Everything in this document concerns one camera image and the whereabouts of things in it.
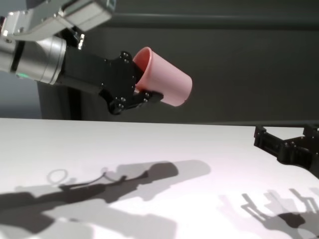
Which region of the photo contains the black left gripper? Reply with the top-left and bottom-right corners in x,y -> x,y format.
58,46 -> 164,115

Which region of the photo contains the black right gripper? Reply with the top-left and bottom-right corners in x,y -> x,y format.
253,123 -> 319,179

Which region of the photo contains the pink plastic cup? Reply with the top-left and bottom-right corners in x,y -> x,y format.
133,46 -> 193,108

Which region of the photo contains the dark vertical post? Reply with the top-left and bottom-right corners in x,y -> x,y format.
67,84 -> 82,120

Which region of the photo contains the thick grey horizontal rail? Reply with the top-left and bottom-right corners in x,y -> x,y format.
106,13 -> 319,28

